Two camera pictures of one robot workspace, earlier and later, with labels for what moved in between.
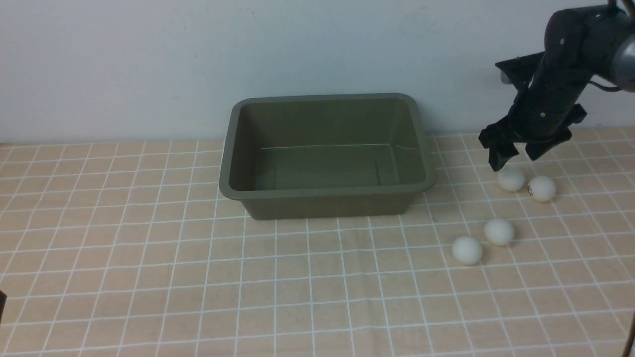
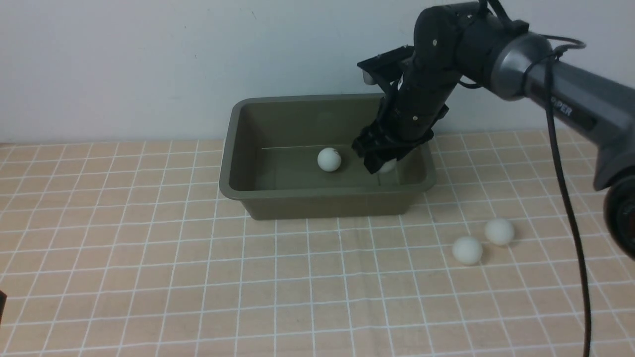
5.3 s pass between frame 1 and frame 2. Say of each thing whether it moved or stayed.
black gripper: moved
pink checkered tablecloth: stayed
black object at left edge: stayed
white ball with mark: moved
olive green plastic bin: stayed
